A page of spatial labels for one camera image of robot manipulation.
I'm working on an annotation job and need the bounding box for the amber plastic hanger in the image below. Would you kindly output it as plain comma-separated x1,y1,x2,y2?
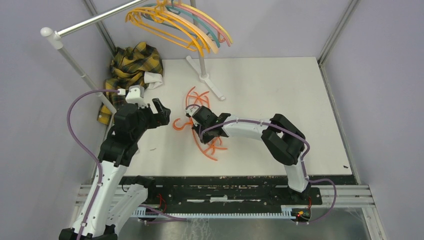
127,6,211,56
124,8,205,58

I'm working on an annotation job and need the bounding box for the teal wire hanger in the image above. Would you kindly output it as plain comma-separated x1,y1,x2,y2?
142,2,221,49

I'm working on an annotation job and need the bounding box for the pink wire hanger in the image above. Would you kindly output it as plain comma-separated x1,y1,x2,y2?
167,1,233,48

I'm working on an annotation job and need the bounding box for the yellow plastic hanger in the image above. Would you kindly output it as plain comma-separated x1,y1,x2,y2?
170,0,233,47

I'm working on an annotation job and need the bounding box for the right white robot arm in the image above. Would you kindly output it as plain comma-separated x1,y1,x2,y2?
185,104,311,204

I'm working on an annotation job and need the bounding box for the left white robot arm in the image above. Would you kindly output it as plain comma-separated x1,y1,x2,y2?
58,98,171,240

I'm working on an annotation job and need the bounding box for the yellow plaid cloth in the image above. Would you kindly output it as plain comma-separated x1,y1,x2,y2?
96,41,165,126

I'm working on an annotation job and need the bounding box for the white clothes rack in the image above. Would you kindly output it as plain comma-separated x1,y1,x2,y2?
40,0,226,128

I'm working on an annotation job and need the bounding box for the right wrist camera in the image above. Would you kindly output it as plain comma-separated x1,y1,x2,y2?
185,107,199,126

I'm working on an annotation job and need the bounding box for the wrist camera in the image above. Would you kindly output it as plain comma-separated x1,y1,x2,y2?
117,85,149,109
185,107,199,126

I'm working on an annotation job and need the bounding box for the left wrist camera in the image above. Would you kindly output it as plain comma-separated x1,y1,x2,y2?
117,85,149,109

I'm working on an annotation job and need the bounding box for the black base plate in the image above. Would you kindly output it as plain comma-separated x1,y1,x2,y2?
120,175,358,214

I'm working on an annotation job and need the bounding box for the white cable duct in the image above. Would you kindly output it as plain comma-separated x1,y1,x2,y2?
132,205,312,220

